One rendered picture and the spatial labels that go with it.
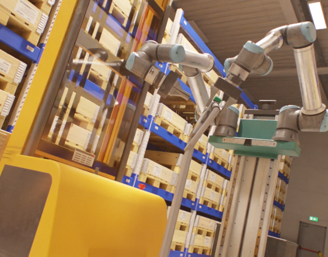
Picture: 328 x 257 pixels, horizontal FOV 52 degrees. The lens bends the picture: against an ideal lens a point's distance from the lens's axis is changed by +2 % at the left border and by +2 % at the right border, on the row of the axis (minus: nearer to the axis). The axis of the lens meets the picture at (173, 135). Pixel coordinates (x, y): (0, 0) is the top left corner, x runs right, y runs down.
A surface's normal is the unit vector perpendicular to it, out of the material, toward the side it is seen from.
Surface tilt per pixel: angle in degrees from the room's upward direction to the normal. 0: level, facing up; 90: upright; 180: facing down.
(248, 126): 90
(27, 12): 90
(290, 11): 180
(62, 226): 74
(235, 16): 104
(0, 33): 90
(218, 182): 90
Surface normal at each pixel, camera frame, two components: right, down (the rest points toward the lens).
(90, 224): 0.85, -0.19
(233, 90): -0.09, 0.24
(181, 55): 0.86, 0.14
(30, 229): -0.52, -0.33
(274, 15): -0.56, -0.09
